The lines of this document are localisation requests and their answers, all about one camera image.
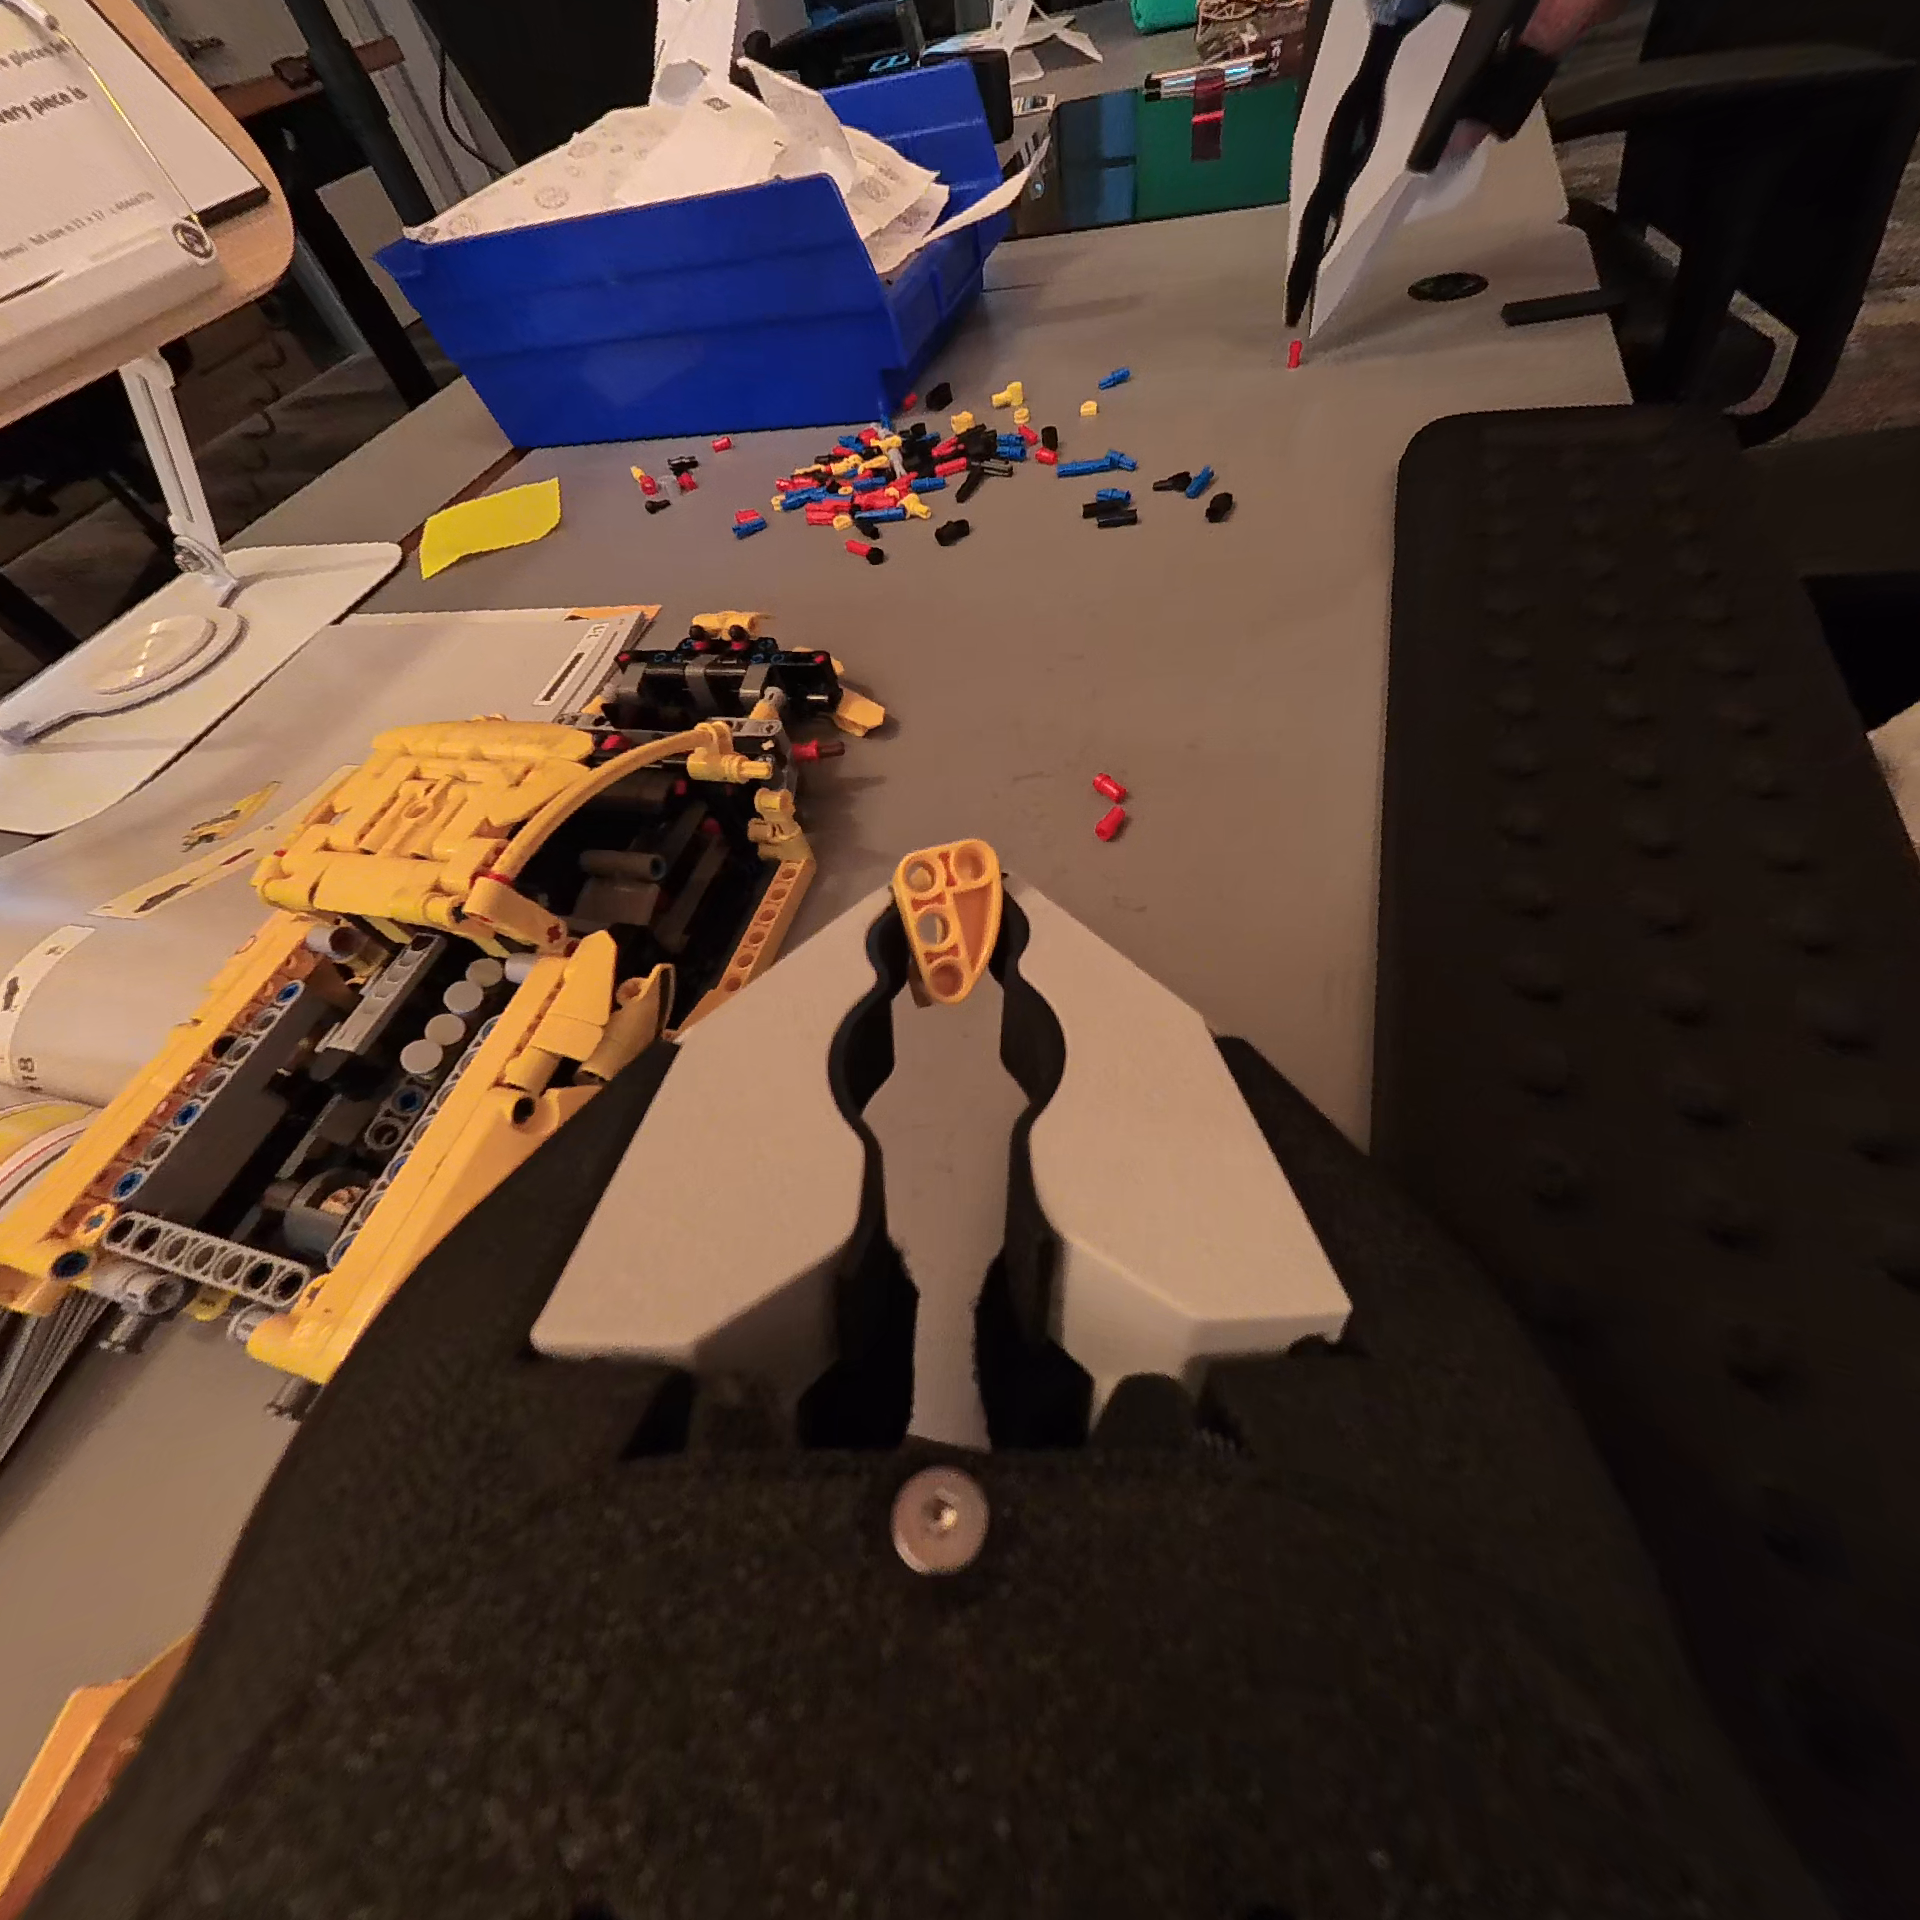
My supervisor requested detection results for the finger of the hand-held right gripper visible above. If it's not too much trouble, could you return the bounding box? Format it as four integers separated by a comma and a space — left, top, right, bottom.
1284, 0, 1389, 330
1307, 0, 1491, 341

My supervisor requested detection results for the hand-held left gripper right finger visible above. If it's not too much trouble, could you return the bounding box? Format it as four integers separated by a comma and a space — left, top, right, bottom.
976, 885, 1356, 1455

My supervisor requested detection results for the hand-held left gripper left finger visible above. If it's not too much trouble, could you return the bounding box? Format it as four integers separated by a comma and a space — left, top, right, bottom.
528, 885, 922, 1455

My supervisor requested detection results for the yellow curved panel brick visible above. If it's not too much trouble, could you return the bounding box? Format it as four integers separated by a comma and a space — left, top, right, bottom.
893, 839, 1011, 1009

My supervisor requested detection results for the grey desk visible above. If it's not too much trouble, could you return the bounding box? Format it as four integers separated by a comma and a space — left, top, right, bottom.
0, 106, 1637, 1855

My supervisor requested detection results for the green plastic bin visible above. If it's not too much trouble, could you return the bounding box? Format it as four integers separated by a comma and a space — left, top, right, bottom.
1131, 0, 1306, 225

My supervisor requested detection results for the black office chair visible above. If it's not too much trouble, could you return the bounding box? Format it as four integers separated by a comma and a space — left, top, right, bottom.
1499, 0, 1920, 453

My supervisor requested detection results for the yellow brick toy car model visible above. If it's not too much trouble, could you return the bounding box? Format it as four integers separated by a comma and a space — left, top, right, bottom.
0, 609, 890, 1389

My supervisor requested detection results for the black perforated mat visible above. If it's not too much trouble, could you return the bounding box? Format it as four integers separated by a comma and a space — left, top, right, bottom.
1372, 407, 1920, 1920

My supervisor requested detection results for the pile of small coloured pins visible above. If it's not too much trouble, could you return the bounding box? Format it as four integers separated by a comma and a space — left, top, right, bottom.
627, 369, 1238, 570

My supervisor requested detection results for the building instruction booklet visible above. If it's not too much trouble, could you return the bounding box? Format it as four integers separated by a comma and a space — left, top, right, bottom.
0, 603, 664, 1465

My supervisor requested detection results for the pale sticker sheet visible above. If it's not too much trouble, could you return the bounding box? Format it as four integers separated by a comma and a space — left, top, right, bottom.
94, 780, 284, 922

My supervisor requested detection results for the yellow paper scrap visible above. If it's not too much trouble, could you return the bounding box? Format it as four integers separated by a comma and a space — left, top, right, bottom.
419, 479, 563, 581

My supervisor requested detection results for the blue plastic bin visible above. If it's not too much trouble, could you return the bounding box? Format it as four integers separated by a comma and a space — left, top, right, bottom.
374, 59, 1011, 453

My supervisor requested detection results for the instruction sheet on stand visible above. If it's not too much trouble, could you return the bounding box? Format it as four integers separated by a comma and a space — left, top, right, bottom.
0, 353, 404, 836

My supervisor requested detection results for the yellow flat panel brick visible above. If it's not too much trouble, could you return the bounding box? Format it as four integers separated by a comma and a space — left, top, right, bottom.
0, 1635, 197, 1871

